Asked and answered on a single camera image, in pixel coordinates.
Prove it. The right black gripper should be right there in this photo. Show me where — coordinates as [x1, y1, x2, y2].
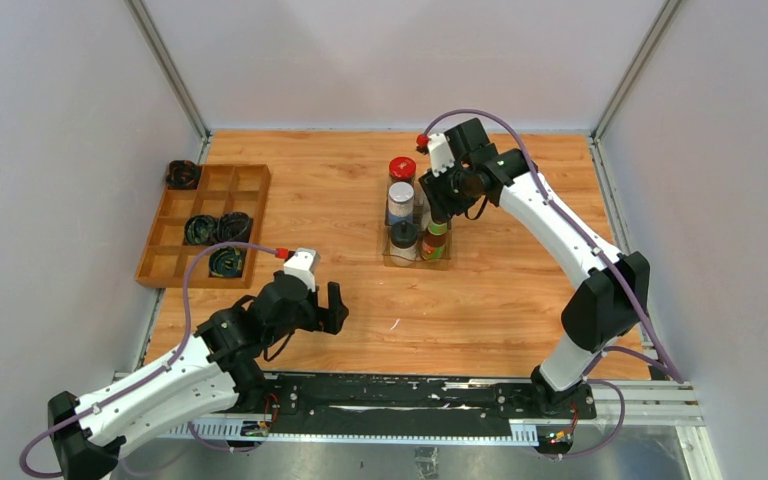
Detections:
[420, 157, 480, 223]

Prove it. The red lid sauce jar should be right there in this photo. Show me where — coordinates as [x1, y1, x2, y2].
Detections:
[388, 156, 417, 185]

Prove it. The silver lid blue bottle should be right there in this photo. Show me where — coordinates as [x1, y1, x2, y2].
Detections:
[386, 182, 415, 226]

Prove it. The yellow cap sauce bottle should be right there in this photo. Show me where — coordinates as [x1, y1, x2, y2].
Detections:
[420, 220, 449, 260]

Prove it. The clear plastic organizer bin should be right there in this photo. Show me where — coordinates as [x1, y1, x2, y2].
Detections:
[380, 183, 454, 270]

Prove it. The black lid spice bottle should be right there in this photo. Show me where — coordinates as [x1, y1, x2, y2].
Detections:
[388, 220, 419, 267]

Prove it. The silver lid glass jar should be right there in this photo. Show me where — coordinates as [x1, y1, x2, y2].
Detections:
[420, 200, 432, 232]

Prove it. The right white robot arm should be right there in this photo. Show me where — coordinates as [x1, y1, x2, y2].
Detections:
[416, 118, 650, 418]

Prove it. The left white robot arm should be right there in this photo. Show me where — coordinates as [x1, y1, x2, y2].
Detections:
[48, 272, 349, 479]

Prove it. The wooden compartment tray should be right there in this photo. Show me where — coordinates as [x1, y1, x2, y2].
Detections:
[135, 161, 272, 288]

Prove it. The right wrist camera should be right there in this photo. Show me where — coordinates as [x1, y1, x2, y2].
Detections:
[416, 133, 455, 177]

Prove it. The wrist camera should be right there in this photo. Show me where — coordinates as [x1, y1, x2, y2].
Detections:
[282, 248, 321, 292]
[416, 133, 455, 177]

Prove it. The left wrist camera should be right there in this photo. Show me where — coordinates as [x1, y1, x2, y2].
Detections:
[282, 248, 321, 292]

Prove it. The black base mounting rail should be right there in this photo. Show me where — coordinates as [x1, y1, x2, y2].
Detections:
[227, 373, 597, 438]

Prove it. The black cable coil lower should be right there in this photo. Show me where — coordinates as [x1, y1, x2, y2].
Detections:
[208, 245, 247, 280]

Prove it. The black cable coil middle right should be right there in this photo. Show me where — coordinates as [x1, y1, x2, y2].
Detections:
[215, 211, 254, 248]

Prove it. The black cable coil outside tray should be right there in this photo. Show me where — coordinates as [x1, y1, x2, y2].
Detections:
[165, 159, 202, 191]

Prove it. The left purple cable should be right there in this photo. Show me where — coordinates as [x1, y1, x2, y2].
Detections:
[19, 241, 291, 480]

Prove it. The purple cable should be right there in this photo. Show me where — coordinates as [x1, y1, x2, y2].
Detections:
[19, 241, 291, 480]
[415, 109, 687, 461]

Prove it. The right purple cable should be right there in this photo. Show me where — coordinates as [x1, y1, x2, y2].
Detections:
[415, 109, 687, 461]

